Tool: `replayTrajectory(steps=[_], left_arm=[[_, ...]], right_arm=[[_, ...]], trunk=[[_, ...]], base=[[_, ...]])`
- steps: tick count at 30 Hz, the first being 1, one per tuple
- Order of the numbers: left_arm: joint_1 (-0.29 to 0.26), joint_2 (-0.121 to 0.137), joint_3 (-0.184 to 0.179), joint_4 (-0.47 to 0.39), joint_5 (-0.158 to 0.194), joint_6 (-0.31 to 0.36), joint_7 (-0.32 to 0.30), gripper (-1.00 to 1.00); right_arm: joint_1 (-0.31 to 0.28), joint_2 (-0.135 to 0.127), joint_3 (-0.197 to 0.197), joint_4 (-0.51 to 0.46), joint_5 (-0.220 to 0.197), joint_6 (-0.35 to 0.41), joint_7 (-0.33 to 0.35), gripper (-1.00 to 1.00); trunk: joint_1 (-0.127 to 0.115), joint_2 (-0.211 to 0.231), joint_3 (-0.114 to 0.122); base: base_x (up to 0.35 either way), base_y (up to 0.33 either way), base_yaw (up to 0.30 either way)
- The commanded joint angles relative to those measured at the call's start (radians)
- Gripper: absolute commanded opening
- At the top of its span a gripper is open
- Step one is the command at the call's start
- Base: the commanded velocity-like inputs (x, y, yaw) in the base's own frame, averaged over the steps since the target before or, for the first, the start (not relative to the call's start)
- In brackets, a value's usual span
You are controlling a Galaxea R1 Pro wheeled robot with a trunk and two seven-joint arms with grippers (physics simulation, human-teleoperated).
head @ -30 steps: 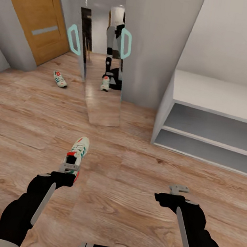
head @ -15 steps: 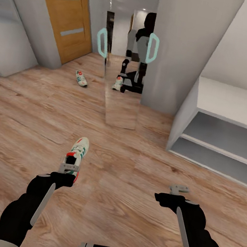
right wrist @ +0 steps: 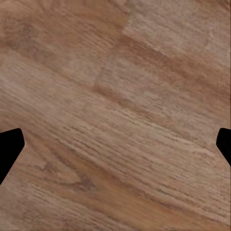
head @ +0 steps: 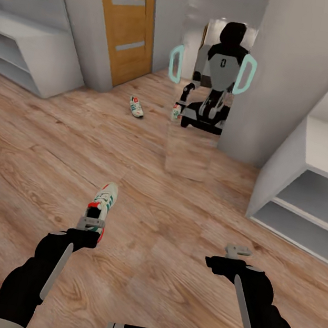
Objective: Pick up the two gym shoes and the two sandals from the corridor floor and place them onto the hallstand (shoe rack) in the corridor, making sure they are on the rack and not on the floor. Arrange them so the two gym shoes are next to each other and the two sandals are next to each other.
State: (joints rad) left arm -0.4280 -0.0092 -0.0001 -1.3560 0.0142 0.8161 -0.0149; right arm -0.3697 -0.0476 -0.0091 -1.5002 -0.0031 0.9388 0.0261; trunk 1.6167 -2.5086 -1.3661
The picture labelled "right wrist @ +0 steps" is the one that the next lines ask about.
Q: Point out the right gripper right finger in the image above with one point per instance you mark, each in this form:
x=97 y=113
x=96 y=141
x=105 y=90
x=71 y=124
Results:
x=224 y=143

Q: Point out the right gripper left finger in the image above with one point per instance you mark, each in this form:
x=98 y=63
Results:
x=11 y=144

